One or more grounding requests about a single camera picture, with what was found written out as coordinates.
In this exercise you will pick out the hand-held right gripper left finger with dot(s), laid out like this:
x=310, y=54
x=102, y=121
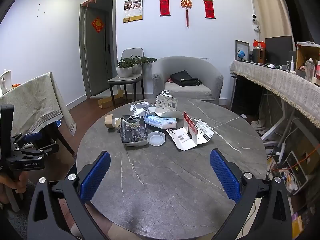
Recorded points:
x=96, y=177

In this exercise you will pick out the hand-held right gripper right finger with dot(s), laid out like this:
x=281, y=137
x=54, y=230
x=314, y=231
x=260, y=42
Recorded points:
x=225, y=177

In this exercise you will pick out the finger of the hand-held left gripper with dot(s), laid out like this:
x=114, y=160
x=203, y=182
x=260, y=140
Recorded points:
x=42, y=150
x=31, y=137

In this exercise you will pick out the red white packaging box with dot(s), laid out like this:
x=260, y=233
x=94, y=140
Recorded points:
x=183, y=137

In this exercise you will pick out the person's left hand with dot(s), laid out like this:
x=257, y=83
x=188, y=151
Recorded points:
x=21, y=183

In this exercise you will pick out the dark wooden table leg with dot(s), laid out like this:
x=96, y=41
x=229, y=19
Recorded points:
x=67, y=142

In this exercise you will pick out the beige patterned tablecloth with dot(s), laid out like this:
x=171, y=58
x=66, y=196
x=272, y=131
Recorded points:
x=32, y=100

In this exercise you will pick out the white kettle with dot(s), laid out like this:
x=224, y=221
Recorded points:
x=5, y=81

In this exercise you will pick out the round grey stone table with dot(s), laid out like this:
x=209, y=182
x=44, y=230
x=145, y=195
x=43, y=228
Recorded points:
x=175, y=180

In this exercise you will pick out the white printed packaging sheet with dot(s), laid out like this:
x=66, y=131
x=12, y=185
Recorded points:
x=205, y=130

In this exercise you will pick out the brown cardboard tape roll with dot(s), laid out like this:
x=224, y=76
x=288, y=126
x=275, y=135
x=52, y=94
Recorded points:
x=108, y=121

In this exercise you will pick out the small white paper roll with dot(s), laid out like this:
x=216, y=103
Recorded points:
x=117, y=123

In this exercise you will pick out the clear plastic lid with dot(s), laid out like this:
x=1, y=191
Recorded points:
x=156, y=138

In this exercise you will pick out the flat cardboard box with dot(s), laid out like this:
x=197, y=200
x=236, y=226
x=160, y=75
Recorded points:
x=107, y=102

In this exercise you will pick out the large crumpled white paper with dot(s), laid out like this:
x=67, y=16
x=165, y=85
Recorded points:
x=140, y=108

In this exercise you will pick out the blue white tissue pack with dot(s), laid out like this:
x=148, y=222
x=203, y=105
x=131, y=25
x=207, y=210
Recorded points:
x=160, y=122

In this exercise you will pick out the white labelled cardboard box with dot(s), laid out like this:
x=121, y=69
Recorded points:
x=167, y=105

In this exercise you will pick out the grey armchair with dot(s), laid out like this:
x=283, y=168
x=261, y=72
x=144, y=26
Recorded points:
x=187, y=92

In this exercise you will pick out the grey-green door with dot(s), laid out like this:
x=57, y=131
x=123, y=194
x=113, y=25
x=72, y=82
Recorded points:
x=98, y=62

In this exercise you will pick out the small crumpled white paper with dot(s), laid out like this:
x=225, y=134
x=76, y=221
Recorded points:
x=166, y=93

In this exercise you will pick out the potted plant large white pot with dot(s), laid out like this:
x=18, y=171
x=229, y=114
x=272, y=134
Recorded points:
x=124, y=71

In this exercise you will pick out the fringed beige desk cloth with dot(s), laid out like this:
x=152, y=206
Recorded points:
x=280, y=80

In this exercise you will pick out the small blue globe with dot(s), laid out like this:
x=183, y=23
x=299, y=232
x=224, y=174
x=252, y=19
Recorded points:
x=241, y=54

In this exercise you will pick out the small wooden box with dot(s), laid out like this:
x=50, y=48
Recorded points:
x=259, y=55

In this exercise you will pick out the potted plant small white pot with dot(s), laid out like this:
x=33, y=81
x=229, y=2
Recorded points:
x=145, y=60

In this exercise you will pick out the grey dining chair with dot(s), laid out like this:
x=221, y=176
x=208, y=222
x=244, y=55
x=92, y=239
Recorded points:
x=130, y=53

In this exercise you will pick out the red diamond door decoration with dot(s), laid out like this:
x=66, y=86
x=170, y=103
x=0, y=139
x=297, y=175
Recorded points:
x=97, y=25

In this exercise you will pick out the black monitor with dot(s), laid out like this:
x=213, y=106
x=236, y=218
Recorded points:
x=278, y=51

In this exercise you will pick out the small red flags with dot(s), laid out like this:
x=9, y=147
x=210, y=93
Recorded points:
x=258, y=44

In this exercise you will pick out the open cardboard storage box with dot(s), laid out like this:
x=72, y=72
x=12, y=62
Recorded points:
x=303, y=55

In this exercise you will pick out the red hanging scroll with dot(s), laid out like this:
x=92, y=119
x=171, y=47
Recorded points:
x=209, y=8
x=165, y=7

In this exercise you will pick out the beige curtain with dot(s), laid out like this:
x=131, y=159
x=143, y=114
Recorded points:
x=270, y=10

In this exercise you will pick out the white desk frame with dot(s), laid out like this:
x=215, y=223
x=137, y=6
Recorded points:
x=273, y=127

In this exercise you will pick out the grey picture frame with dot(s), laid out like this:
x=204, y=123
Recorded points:
x=242, y=45

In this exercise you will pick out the white security camera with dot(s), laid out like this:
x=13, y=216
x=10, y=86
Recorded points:
x=255, y=21

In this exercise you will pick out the wall calendar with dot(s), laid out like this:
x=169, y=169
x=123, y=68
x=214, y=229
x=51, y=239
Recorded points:
x=133, y=10

